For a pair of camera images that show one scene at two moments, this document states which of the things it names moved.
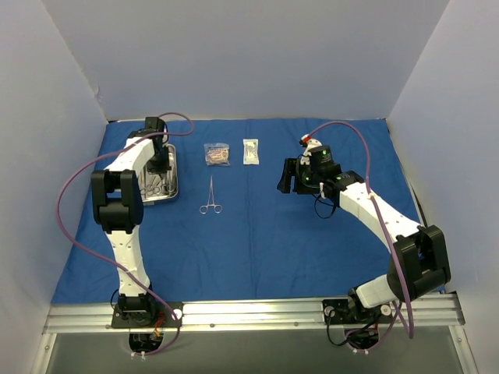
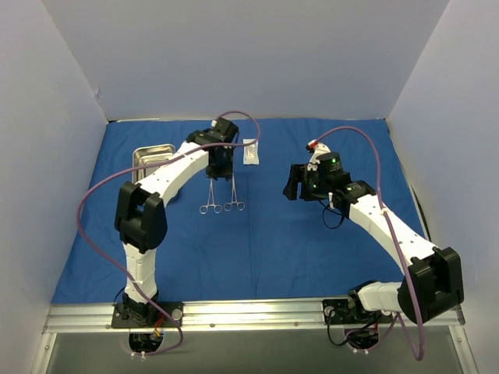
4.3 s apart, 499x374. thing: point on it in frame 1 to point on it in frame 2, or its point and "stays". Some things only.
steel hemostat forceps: [217, 208] stays
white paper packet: [250, 151] stays
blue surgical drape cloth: [232, 237] stays
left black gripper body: [159, 167] to [218, 170]
